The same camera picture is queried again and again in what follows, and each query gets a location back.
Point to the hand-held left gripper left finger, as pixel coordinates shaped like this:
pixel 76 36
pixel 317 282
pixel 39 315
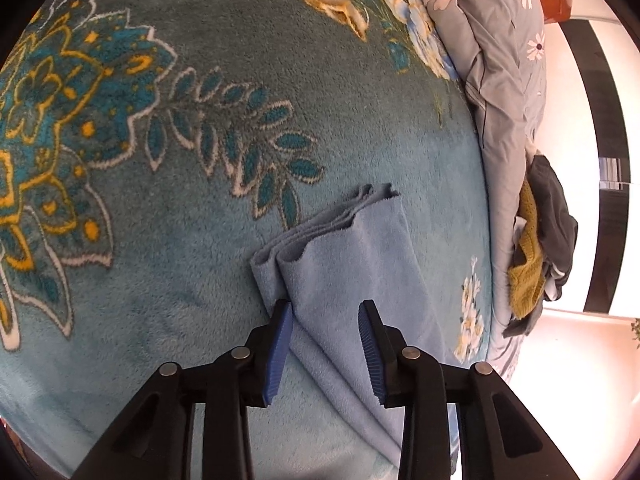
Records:
pixel 277 355

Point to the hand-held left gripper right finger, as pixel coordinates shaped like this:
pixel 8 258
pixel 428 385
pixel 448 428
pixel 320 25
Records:
pixel 372 355

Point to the blue fleece garment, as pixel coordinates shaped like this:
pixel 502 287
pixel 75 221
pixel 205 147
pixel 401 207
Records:
pixel 350 260

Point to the teal floral blanket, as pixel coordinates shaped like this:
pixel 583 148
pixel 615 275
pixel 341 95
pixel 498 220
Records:
pixel 150 285

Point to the yellow knitted sweater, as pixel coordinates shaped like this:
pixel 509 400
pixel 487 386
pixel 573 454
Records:
pixel 527 270

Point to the light grey garment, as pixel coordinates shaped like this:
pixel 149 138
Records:
pixel 556 282

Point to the dark grey fleece garment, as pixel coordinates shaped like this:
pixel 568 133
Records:
pixel 555 210

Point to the grey daisy print duvet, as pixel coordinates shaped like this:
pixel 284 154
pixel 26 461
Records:
pixel 500 85

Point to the white wardrobe with black stripe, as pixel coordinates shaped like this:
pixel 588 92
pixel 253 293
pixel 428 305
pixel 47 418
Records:
pixel 600 110

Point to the green plant wall decal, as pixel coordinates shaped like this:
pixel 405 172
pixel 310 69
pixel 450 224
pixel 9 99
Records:
pixel 635 332

